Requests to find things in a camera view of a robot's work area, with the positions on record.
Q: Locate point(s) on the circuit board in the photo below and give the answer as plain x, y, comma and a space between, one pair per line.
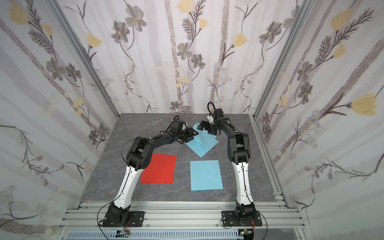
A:
246, 234
123, 234

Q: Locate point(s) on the right circuit board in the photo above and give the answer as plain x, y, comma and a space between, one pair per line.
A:
246, 234

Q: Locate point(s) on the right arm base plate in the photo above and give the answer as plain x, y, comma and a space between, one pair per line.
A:
229, 219

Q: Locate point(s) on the light blue paper top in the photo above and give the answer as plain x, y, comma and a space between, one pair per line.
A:
205, 175

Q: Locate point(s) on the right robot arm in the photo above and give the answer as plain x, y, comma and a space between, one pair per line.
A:
239, 154

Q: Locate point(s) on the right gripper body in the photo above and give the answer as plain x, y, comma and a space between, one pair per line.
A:
207, 127

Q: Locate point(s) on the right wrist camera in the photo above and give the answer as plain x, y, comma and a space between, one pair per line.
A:
210, 119

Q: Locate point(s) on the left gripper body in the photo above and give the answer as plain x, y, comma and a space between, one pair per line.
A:
184, 135

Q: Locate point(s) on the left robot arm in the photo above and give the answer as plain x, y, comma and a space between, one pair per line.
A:
137, 159

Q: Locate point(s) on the left corner aluminium post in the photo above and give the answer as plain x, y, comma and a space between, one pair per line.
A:
81, 53

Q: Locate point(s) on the red paper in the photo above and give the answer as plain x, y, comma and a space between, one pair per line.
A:
160, 170

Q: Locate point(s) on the left circuit board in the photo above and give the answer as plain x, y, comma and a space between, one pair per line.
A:
123, 234

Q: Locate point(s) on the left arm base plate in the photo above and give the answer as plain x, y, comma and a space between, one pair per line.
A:
135, 218

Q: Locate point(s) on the light blue paper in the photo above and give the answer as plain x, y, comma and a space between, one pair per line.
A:
205, 175
196, 147
207, 141

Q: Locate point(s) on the right corner aluminium post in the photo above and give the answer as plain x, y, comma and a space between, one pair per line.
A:
284, 53

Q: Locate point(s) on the corner aluminium post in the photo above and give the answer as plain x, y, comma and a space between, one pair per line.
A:
81, 53
284, 53

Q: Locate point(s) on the aluminium front rail frame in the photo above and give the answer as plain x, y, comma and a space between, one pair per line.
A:
183, 221

